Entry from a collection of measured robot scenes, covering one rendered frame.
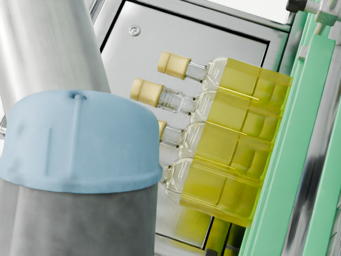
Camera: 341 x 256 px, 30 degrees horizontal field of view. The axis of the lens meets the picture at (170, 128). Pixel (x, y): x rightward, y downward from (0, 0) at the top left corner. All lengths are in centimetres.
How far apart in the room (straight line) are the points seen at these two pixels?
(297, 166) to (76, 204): 52
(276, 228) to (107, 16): 58
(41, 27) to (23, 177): 17
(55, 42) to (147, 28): 74
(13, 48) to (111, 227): 19
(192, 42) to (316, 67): 36
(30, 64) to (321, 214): 43
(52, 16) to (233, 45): 75
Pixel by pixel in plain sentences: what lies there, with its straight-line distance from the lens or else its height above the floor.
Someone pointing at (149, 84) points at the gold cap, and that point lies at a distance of 93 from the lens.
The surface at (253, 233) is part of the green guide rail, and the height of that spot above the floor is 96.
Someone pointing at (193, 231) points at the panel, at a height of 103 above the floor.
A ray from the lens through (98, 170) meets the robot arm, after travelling 27.
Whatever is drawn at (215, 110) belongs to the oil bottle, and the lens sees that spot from 91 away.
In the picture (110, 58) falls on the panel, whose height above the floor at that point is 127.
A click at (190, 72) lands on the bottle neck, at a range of 95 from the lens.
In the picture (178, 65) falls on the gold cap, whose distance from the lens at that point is 95.
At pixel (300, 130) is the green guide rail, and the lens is 79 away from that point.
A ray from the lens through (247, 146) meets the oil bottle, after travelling 89.
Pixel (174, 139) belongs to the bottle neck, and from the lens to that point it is 90.
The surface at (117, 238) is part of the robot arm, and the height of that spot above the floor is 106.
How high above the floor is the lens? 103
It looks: 5 degrees up
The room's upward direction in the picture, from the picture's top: 72 degrees counter-clockwise
